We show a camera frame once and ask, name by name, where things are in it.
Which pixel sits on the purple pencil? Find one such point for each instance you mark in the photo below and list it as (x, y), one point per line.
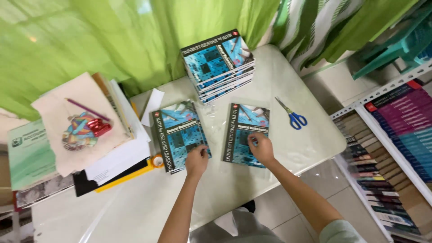
(87, 109)

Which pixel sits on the person's left fingers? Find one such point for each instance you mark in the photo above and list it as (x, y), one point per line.
(202, 151)

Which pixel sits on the white paper stack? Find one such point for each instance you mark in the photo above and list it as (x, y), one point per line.
(125, 158)

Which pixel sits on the black folder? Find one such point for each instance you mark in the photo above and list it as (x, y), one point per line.
(82, 184)

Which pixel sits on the beige paper sheet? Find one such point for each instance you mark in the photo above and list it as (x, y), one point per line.
(57, 118)

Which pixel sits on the person's black shoe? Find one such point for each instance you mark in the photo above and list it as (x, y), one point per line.
(249, 206)

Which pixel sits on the red metallic clip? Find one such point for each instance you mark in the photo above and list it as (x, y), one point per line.
(99, 127)

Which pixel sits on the person's right hand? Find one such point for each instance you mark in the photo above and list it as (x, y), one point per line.
(263, 150)

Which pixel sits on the green white striped curtain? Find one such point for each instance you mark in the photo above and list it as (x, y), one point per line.
(314, 30)

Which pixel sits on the clear tape roll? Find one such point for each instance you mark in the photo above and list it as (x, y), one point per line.
(157, 161)

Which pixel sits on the person's grey trousers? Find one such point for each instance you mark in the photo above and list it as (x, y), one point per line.
(243, 229)

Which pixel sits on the white paper slip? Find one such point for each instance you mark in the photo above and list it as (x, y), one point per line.
(152, 106)

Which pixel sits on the green accounting book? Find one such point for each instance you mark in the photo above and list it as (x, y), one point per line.
(28, 155)

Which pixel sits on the person's right fingers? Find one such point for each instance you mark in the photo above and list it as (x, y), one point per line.
(253, 139)

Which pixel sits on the yellow ruler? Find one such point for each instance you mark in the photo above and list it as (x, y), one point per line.
(128, 176)

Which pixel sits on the person's light green sleeve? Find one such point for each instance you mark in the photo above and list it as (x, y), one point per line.
(341, 233)

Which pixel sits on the teal plastic stool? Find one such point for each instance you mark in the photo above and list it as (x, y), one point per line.
(395, 44)

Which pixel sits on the clear plastic wrap scrap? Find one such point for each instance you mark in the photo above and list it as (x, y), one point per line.
(213, 113)

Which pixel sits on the stack of wrapped math books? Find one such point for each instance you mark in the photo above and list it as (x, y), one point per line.
(216, 62)

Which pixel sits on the white metal shelf with books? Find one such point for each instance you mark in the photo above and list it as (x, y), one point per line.
(398, 141)

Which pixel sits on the blue math book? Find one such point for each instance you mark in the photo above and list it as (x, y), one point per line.
(241, 128)
(177, 135)

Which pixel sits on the grey patterned book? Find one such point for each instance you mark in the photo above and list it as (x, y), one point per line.
(40, 192)

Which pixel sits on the person's left hand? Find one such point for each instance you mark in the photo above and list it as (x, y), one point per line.
(195, 163)

